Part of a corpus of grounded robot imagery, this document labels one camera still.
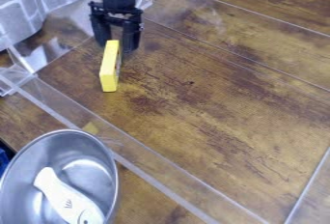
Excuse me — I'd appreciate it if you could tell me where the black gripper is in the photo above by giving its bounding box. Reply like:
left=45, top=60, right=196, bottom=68
left=89, top=0, right=142, bottom=53

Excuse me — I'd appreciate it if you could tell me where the yellow butter box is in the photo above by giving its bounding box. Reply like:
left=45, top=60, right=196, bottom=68
left=98, top=40, right=121, bottom=92

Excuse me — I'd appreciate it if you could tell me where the clear acrylic barrier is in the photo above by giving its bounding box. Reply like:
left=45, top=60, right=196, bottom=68
left=0, top=0, right=330, bottom=224

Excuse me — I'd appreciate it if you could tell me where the silver metal bowl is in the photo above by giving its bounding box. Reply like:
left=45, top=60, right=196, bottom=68
left=0, top=129, right=118, bottom=224

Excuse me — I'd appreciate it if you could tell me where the blue object at edge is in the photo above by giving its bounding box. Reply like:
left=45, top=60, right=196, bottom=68
left=0, top=148, right=9, bottom=178

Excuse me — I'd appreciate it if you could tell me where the white toy fish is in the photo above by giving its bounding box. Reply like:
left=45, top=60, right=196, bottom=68
left=33, top=167, right=104, bottom=224

